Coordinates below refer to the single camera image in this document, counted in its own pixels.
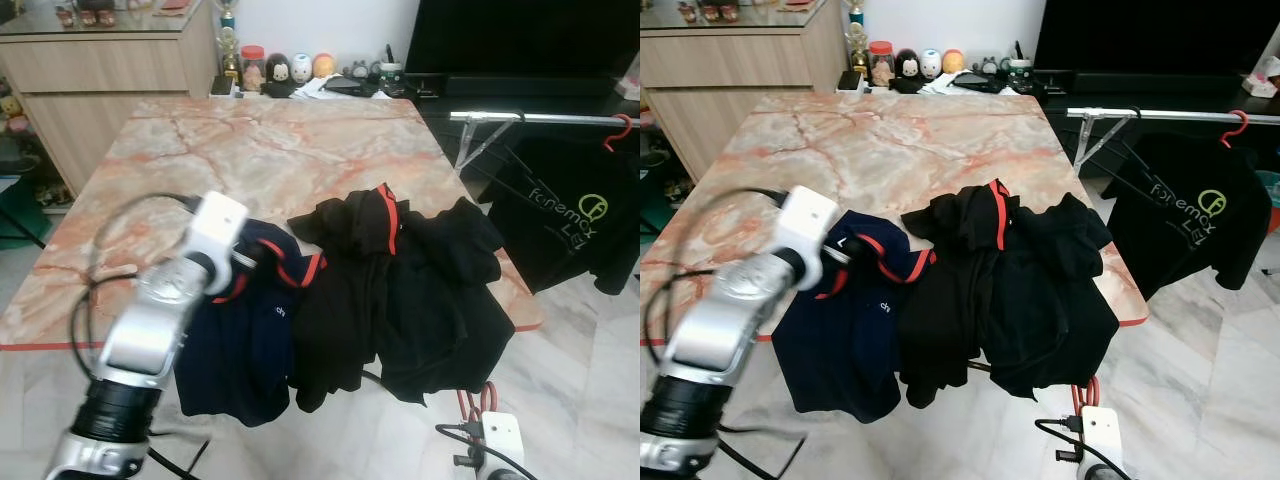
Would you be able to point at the navy shirt orange trim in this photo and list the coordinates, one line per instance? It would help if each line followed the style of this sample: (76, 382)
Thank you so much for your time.
(840, 350)
(240, 350)

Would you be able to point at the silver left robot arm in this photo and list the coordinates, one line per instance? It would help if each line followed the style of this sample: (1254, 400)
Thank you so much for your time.
(730, 320)
(150, 320)

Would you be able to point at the black tee green print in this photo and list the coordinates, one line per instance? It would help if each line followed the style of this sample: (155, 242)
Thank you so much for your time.
(1180, 240)
(560, 240)

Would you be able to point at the black television cabinet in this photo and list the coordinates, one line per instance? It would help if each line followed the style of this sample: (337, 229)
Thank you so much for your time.
(1180, 102)
(560, 105)

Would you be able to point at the light wooden sideboard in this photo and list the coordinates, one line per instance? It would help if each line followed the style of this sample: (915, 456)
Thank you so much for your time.
(730, 80)
(100, 80)

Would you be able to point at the black soundbar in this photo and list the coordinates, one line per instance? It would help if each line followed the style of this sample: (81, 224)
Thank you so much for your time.
(530, 85)
(1160, 83)

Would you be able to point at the black flat screen television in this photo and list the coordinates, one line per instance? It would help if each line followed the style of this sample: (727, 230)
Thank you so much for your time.
(520, 35)
(1150, 35)

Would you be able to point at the pink marble dining table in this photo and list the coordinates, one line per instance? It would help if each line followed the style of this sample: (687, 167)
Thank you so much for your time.
(250, 150)
(880, 150)

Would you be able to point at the gold trophy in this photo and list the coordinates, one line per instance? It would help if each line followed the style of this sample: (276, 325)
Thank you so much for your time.
(857, 40)
(229, 45)

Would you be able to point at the clear jar red lid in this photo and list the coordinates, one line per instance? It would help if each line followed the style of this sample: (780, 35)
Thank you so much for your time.
(253, 72)
(881, 68)

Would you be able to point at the green white mug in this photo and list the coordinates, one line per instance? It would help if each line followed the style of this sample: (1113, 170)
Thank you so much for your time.
(390, 78)
(1020, 75)

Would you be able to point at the black shirt with orange stripe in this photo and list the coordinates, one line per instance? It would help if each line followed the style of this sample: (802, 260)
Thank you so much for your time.
(950, 300)
(340, 300)

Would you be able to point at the black round toy figure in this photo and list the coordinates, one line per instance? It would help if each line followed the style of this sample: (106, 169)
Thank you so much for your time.
(907, 68)
(278, 72)

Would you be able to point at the black pouch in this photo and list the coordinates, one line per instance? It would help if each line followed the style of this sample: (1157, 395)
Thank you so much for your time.
(350, 87)
(978, 82)

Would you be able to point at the small grey toy figure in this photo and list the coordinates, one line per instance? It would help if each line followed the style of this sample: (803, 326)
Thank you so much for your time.
(358, 72)
(988, 67)

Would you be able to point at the white paper stack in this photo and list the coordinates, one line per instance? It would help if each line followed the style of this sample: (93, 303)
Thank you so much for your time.
(310, 90)
(940, 87)

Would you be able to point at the white round toy figure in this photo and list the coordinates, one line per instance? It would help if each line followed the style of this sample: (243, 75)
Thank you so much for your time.
(930, 65)
(301, 70)

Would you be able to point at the orange round toy figure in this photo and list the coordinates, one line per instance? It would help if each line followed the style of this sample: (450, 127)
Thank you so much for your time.
(324, 67)
(953, 62)

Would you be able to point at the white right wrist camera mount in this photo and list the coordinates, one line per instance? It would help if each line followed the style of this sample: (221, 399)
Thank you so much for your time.
(1102, 435)
(502, 440)

